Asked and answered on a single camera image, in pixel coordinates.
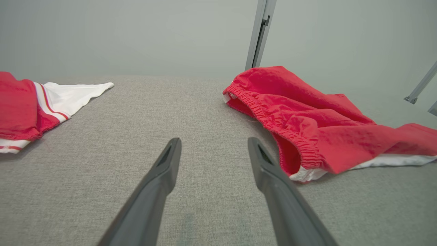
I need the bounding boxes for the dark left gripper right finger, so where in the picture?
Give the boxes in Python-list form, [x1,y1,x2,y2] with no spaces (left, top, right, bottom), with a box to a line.
[248,137,339,246]

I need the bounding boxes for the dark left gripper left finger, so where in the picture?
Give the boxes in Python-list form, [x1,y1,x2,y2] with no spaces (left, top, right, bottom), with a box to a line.
[97,137,182,246]

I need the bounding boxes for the red shorts white lining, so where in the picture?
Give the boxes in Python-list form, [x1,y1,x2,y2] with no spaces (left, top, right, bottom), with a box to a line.
[223,66,437,183]

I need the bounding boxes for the red white baseball jersey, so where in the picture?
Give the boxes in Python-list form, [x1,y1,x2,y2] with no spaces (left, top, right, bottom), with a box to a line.
[0,71,115,154]

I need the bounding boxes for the grey fabric sofa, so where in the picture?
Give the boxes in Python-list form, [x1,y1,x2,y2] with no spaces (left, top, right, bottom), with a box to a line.
[0,75,437,246]

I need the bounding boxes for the grey double partition post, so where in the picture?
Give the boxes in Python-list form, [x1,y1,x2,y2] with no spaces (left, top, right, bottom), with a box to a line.
[245,0,277,71]

